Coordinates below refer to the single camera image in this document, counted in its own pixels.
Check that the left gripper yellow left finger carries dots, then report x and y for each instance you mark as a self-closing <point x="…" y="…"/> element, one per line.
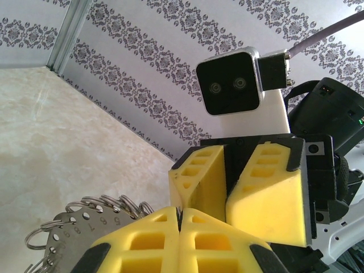
<point x="142" y="247"/>

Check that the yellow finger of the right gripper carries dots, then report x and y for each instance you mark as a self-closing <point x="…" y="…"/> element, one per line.
<point x="199" y="176"/>
<point x="270" y="204"/>

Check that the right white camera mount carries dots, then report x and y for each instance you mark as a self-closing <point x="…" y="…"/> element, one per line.
<point x="273" y="113"/>

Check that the metal plate with key rings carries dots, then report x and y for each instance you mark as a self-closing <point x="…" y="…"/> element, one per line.
<point x="74" y="236"/>

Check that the aluminium frame post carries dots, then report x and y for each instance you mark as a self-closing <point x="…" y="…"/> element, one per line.
<point x="68" y="31"/>

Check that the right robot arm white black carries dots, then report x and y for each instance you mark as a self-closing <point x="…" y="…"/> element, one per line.
<point x="341" y="241"/>

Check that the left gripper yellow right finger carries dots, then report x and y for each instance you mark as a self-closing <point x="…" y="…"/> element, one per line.
<point x="221" y="250"/>

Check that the right wrist camera box silver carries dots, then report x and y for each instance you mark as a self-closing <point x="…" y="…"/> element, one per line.
<point x="227" y="82"/>

